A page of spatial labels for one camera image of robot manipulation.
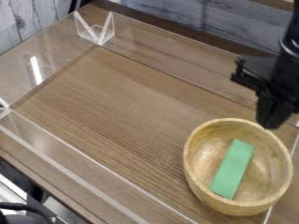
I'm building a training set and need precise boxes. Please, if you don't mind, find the black equipment under table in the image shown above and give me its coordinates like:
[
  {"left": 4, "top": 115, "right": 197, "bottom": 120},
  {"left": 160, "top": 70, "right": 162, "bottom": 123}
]
[{"left": 0, "top": 194, "right": 60, "bottom": 224}]

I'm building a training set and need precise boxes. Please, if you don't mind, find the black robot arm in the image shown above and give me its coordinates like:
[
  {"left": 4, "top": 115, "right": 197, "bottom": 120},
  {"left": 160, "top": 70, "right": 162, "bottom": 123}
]
[{"left": 229, "top": 0, "right": 299, "bottom": 130}]

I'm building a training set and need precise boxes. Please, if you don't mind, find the clear acrylic corner bracket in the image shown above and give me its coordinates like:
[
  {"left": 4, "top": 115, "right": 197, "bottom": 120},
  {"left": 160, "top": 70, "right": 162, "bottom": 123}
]
[{"left": 73, "top": 11, "right": 114, "bottom": 46}]

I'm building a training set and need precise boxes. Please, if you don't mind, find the clear acrylic wall panel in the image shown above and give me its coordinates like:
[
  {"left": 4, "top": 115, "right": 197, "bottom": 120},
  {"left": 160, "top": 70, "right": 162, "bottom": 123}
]
[{"left": 0, "top": 109, "right": 197, "bottom": 224}]

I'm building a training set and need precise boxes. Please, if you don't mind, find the wooden bowl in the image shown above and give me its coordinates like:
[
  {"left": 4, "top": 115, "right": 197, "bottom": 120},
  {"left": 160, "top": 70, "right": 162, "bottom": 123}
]
[{"left": 181, "top": 118, "right": 293, "bottom": 217}]

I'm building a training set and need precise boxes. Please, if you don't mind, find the green rectangular block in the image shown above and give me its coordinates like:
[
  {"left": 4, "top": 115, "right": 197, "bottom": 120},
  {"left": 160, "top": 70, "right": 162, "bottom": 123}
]
[{"left": 209, "top": 139, "right": 255, "bottom": 200}]

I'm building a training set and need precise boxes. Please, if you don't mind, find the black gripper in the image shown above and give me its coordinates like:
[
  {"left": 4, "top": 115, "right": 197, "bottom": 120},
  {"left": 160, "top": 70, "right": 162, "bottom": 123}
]
[{"left": 231, "top": 55, "right": 299, "bottom": 130}]

